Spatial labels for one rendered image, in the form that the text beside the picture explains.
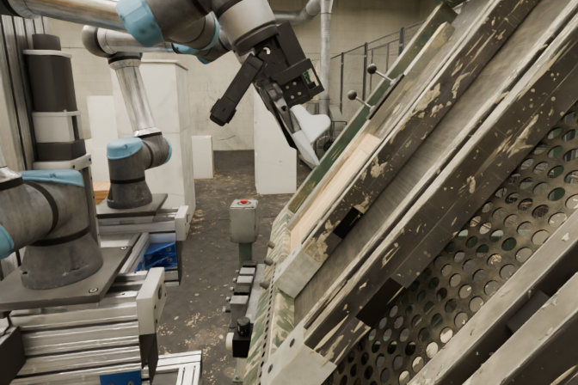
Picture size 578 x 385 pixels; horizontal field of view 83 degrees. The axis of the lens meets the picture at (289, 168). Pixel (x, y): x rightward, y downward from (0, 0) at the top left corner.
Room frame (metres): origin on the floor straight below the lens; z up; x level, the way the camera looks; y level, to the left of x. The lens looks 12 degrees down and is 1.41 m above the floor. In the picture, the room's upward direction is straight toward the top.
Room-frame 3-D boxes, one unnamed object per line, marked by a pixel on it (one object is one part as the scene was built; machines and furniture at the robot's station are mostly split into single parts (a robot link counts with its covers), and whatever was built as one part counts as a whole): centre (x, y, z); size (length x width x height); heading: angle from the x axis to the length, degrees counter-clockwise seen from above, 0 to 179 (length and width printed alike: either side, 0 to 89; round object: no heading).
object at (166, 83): (3.51, 1.38, 0.88); 0.90 x 0.60 x 1.75; 10
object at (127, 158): (1.17, 0.58, 1.20); 0.13 x 0.12 x 0.14; 164
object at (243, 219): (1.48, 0.21, 0.84); 0.12 x 0.12 x 0.18; 89
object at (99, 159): (4.99, 2.55, 0.36); 0.80 x 0.58 x 0.72; 10
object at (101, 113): (5.02, 2.53, 1.08); 0.80 x 0.59 x 0.72; 10
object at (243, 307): (1.04, 0.15, 0.69); 0.50 x 0.14 x 0.24; 179
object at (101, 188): (4.10, 2.40, 0.15); 0.61 x 0.52 x 0.31; 10
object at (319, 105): (6.75, -0.68, 1.10); 1.37 x 0.70 x 2.20; 10
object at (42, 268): (0.67, 0.50, 1.09); 0.15 x 0.15 x 0.10
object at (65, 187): (0.66, 0.50, 1.20); 0.13 x 0.12 x 0.14; 176
